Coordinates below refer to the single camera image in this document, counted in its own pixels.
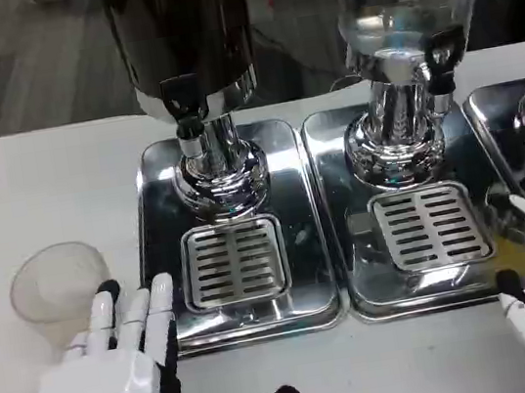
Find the steel drip tray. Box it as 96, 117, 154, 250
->
297, 78, 525, 330
118, 112, 348, 362
457, 78, 525, 225

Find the black-handled chrome tap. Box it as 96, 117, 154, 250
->
418, 25, 477, 116
158, 72, 212, 164

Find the thin black floor cable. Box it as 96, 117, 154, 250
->
250, 11, 348, 83

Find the clear ribbed glass cup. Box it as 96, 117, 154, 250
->
2, 236, 122, 356

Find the dark coffee drink dispenser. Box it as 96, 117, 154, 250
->
100, 0, 285, 237

